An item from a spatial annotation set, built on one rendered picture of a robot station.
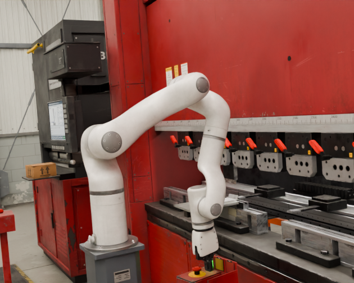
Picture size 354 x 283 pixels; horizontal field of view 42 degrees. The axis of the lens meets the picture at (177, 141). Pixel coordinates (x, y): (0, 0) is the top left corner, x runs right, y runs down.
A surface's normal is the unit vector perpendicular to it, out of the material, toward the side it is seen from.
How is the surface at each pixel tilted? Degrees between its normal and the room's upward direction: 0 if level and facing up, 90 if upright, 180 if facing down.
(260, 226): 90
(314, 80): 90
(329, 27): 90
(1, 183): 90
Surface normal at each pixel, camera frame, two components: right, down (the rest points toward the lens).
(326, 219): -0.90, 0.09
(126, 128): 0.68, -0.33
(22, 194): 0.48, 0.02
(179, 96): -0.15, 0.31
